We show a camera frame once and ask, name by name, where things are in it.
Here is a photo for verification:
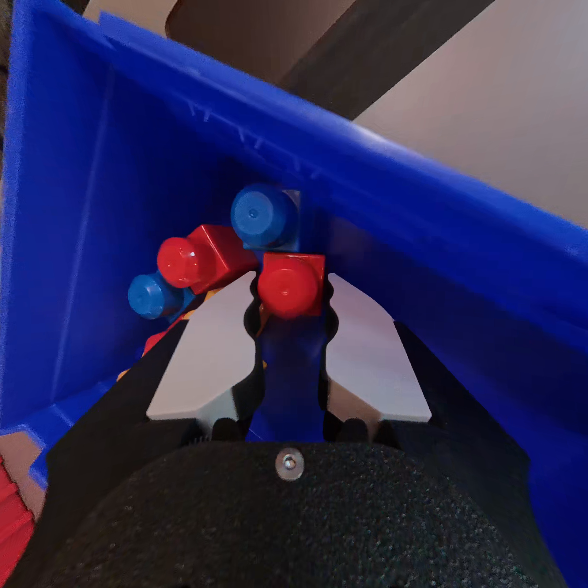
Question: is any red mega block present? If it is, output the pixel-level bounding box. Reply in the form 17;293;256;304
257;253;327;320

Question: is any blue plastic bin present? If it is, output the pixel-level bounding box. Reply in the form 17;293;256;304
0;0;588;588

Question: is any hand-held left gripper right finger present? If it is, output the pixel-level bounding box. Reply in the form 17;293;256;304
318;273;433;423

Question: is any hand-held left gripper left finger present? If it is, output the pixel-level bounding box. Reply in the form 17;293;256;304
146;271;267;435

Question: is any pile of mega blocks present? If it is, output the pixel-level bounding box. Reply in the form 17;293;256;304
117;184;301;382

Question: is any red plastic bin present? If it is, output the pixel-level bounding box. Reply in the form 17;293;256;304
0;455;37;575

